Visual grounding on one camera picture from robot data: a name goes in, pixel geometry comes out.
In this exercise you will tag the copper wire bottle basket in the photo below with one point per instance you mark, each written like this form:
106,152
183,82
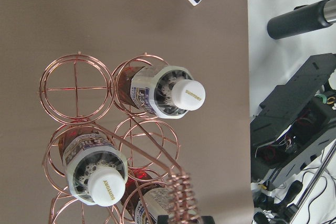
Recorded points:
80,91

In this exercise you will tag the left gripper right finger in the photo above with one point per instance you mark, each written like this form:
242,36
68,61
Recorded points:
207,219

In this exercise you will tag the black electronics chassis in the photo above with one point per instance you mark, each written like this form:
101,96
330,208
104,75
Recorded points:
296,121

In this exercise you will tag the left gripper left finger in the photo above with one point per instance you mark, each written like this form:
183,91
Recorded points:
162,219

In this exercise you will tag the tea bottle white cap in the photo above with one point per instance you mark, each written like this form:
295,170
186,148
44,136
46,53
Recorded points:
164,91

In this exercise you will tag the black thermos flask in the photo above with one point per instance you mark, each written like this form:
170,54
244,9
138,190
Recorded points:
302,19

